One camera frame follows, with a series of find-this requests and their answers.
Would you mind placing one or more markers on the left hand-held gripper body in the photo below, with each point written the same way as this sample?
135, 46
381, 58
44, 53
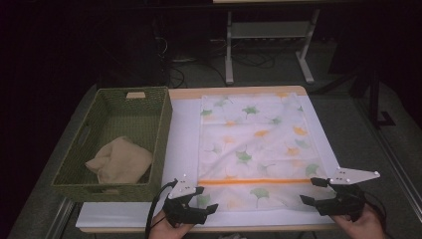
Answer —
185, 214

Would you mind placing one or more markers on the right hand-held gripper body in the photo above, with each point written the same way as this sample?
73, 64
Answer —
348, 202

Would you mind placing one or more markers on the green woven basket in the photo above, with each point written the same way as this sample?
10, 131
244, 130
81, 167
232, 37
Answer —
162, 139

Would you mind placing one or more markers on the leaf print mesh laundry bag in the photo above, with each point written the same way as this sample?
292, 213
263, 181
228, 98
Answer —
258, 149

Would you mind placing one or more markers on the beige cloth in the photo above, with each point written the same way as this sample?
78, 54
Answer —
119, 162

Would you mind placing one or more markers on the person's left hand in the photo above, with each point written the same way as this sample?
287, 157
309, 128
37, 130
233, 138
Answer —
166, 230

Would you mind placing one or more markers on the person's right hand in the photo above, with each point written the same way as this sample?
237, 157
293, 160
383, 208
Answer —
365, 229

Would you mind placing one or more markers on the white table sheet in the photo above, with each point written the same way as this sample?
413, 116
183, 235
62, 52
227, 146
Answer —
182, 149

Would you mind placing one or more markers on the black metal stand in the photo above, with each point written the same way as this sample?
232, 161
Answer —
374, 99

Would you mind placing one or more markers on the aluminium rail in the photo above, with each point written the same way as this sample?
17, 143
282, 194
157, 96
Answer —
398, 167
61, 215

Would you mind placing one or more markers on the white metal desk frame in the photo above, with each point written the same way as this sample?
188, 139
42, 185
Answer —
228, 49

